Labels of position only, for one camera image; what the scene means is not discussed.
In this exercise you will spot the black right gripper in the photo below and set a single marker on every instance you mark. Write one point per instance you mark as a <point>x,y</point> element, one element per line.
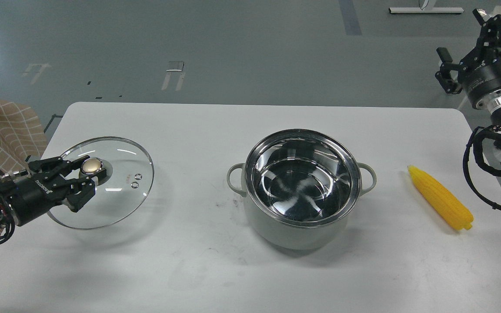
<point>479,72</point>

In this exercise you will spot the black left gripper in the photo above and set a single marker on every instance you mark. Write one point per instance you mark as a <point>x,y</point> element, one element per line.
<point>48,187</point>

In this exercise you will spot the glass pot lid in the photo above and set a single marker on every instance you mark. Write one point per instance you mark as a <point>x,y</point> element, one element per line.
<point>123,174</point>

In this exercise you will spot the yellow corn cob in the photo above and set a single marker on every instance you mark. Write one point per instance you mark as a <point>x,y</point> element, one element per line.
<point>441,199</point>

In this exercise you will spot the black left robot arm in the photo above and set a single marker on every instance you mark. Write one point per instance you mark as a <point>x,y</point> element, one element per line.
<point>7,180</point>

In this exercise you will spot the grey green cooking pot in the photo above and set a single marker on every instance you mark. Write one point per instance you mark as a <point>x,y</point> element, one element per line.
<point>299,188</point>

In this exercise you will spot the white table leg base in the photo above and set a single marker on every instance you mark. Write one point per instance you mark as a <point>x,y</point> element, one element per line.
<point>426,7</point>

